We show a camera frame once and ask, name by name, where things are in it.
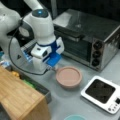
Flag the teal bowl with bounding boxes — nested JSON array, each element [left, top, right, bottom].
[[64, 115, 85, 120]]

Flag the white induction cooker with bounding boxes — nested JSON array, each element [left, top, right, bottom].
[[81, 76, 120, 114]]

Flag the pink pan with white handle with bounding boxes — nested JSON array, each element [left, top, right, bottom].
[[56, 66, 82, 88]]

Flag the wooden shelf cabinet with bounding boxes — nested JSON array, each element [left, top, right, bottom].
[[0, 66, 51, 120]]

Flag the silver toaster oven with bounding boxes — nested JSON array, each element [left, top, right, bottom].
[[53, 9, 120, 71]]

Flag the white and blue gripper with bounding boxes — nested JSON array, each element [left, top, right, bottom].
[[25, 36, 65, 75]]

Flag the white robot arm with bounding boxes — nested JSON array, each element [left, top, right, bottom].
[[0, 0, 64, 75]]

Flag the grey storage bin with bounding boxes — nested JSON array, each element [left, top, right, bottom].
[[7, 65, 52, 103]]

